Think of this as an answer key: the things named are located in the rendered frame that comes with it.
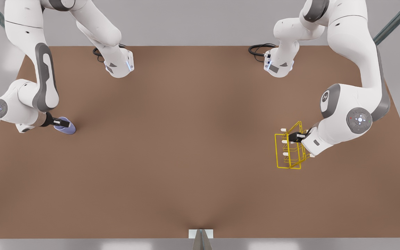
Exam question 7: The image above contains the yellow wire cup holder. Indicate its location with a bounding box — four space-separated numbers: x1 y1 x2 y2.
275 121 315 170

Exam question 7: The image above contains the lavender cup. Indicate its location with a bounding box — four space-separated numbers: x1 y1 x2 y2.
53 117 76 135

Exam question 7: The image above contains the black cable loop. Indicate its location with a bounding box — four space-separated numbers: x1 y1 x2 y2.
93 44 127 63
248 43 277 63

